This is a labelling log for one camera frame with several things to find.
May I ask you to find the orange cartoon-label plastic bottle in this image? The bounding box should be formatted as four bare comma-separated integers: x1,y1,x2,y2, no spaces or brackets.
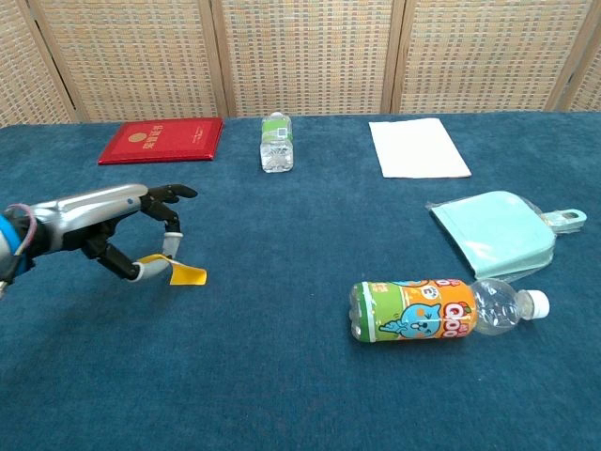
347,276,551,345

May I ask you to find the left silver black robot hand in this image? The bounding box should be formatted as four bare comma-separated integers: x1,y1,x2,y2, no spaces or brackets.
20,183,199,283

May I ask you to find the mint green pouch in plastic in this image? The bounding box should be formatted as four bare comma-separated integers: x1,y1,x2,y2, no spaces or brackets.
424,190,588,282

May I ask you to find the white paper sheet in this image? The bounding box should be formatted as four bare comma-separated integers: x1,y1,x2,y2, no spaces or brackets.
368,117,472,179

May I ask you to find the clear green-label water bottle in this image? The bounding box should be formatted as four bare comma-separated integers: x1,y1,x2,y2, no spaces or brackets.
259,111,295,174

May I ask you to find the red certificate book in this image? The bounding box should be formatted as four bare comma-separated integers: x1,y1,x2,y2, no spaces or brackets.
97,117,224,166

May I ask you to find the woven folding screen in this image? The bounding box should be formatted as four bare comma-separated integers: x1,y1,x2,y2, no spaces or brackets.
0,0,601,127

